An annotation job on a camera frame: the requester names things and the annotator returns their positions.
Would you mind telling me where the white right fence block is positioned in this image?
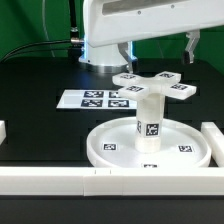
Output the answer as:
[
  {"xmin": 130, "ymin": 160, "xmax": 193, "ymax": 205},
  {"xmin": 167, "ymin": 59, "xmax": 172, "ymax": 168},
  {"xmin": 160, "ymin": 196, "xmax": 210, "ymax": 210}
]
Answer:
[{"xmin": 201, "ymin": 122, "xmax": 224, "ymax": 168}]

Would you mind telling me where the white round table top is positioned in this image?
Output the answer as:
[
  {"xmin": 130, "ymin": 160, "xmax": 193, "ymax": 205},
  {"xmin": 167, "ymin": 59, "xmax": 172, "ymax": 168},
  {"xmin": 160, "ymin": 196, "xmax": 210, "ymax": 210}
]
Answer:
[{"xmin": 87, "ymin": 117, "xmax": 211, "ymax": 168}]

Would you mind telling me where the black cable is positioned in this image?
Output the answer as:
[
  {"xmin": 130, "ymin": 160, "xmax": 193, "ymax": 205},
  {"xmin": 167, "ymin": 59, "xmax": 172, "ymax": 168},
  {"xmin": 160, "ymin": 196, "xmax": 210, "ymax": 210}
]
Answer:
[{"xmin": 0, "ymin": 38, "xmax": 84, "ymax": 64}]

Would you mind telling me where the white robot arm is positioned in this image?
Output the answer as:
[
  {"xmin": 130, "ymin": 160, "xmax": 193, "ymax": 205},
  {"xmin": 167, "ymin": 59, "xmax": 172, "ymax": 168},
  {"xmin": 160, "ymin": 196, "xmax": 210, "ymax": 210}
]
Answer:
[{"xmin": 80, "ymin": 0, "xmax": 224, "ymax": 73}]

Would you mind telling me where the white front fence bar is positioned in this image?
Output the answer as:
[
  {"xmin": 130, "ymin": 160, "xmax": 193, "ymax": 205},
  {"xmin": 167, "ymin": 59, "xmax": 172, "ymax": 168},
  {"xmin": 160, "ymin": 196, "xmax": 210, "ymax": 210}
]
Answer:
[{"xmin": 0, "ymin": 167, "xmax": 224, "ymax": 196}]

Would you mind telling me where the white left fence block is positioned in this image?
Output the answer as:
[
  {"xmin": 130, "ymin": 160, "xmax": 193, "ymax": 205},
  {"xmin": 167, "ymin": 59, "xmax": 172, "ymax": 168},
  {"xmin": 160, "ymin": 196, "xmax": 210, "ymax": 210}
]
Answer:
[{"xmin": 0, "ymin": 120, "xmax": 6, "ymax": 145}]

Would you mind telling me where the white fence block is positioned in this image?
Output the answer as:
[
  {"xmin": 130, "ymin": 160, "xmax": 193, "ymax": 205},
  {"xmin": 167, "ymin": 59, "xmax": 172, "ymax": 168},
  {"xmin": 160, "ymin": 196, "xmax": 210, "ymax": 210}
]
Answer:
[
  {"xmin": 0, "ymin": 120, "xmax": 6, "ymax": 145},
  {"xmin": 201, "ymin": 122, "xmax": 224, "ymax": 168}
]

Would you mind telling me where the black vertical cable connector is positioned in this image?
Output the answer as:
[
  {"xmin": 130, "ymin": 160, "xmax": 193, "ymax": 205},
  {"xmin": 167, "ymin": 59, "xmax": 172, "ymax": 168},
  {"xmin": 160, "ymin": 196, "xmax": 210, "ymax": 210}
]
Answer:
[{"xmin": 68, "ymin": 0, "xmax": 79, "ymax": 38}]

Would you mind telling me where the thin grey cable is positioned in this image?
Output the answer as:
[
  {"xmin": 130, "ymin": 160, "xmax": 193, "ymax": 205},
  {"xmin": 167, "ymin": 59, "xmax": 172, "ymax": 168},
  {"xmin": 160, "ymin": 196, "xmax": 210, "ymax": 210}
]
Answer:
[{"xmin": 41, "ymin": 0, "xmax": 56, "ymax": 58}]

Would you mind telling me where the white marker sheet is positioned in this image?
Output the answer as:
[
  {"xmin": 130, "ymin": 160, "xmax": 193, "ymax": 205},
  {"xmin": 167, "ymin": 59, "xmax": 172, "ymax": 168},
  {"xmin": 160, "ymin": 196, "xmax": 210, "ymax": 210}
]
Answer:
[{"xmin": 57, "ymin": 90, "xmax": 137, "ymax": 110}]

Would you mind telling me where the white cross-shaped table base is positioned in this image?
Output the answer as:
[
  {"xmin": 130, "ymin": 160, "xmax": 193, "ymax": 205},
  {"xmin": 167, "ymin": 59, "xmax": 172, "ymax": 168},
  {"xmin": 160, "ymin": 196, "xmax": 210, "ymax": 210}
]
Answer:
[{"xmin": 112, "ymin": 71, "xmax": 197, "ymax": 101}]

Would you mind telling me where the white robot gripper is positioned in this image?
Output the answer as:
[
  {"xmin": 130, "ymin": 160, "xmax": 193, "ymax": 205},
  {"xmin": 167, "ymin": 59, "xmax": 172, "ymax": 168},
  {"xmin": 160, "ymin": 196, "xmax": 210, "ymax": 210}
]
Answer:
[{"xmin": 83, "ymin": 0, "xmax": 224, "ymax": 74}]

